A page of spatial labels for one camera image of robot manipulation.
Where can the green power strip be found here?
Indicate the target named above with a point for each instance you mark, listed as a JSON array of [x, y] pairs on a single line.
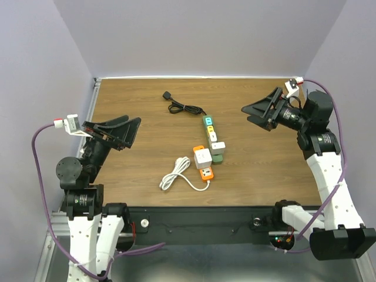
[[216, 159]]

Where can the yellow usb charger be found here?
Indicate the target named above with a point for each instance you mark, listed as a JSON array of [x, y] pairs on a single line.
[[210, 129]]

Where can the teal usb charger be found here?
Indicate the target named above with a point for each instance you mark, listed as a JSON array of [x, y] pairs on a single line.
[[208, 121]]

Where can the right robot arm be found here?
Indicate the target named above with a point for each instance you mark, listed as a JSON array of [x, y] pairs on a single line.
[[336, 231]]

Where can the orange power strip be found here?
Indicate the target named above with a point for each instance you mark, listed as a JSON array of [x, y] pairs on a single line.
[[207, 173]]

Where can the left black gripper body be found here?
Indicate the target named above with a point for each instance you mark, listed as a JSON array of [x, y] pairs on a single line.
[[109, 138]]

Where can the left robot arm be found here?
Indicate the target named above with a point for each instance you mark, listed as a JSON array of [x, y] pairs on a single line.
[[94, 227]]

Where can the white cube adapter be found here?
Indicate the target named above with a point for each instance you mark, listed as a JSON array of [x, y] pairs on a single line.
[[202, 158]]

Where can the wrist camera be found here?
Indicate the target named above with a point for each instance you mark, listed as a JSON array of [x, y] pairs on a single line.
[[293, 86], [71, 125]]

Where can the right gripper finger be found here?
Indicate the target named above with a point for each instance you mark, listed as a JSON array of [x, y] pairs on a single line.
[[258, 120], [263, 106]]

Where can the white charger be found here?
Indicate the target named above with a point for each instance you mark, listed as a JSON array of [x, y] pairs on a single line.
[[212, 137], [217, 148]]

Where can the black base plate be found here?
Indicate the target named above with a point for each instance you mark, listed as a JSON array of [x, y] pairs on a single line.
[[206, 225]]

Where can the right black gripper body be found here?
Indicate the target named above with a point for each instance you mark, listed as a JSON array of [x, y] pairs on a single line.
[[280, 113]]

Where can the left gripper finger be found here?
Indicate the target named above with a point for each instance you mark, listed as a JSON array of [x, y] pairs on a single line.
[[127, 131], [118, 122]]

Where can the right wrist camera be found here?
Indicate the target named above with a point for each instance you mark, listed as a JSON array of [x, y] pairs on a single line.
[[293, 86]]

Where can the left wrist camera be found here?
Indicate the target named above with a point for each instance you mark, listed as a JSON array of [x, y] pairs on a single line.
[[71, 125]]

